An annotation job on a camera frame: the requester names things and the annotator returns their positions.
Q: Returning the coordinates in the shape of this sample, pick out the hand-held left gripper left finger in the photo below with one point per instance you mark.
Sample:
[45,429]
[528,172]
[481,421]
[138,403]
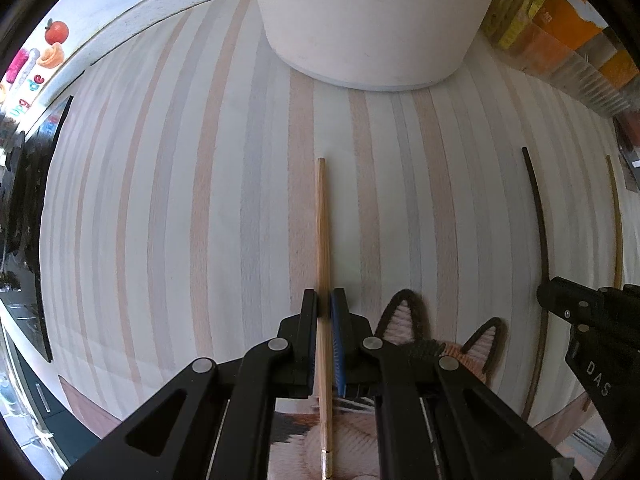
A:
[307,320]

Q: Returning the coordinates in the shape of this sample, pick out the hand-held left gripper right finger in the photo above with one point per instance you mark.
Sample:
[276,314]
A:
[339,340]

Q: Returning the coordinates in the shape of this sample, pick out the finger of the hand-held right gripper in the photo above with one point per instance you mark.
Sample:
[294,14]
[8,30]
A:
[631,292]
[565,300]

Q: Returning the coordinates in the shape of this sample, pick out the dark wooden chopstick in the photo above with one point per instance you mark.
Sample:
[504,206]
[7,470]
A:
[542,220]

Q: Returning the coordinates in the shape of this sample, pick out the light bamboo chopstick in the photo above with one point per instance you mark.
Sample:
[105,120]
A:
[324,235]
[619,220]

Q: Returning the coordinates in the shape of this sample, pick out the cream round chopstick holder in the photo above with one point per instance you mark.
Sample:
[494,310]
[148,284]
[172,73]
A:
[375,20]

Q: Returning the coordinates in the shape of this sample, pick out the striped cat print mat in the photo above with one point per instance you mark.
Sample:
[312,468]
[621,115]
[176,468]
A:
[175,210]

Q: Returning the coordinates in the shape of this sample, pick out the clear seasoning organizer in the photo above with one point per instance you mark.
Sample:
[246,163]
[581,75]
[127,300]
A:
[570,75]

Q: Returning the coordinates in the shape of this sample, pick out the orange seasoning packet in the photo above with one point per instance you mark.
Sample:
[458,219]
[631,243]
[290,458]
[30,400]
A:
[565,25]

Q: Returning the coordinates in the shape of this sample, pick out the blue kitchen cabinet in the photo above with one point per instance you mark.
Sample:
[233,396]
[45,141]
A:
[45,410]

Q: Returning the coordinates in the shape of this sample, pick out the yellow green seasoning packet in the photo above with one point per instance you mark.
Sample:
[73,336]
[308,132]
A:
[520,5]

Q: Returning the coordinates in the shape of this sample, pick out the black gas stove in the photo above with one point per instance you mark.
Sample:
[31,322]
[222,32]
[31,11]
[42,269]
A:
[25,210]

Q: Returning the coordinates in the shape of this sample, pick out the orange ingot wall sticker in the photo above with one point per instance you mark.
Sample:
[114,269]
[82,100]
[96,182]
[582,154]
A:
[51,56]

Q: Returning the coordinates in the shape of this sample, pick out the red persimmon wall sticker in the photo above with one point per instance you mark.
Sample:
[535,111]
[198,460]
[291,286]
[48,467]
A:
[56,31]

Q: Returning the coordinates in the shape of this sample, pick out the colourful letter wall sticker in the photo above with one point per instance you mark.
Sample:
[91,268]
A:
[20,65]

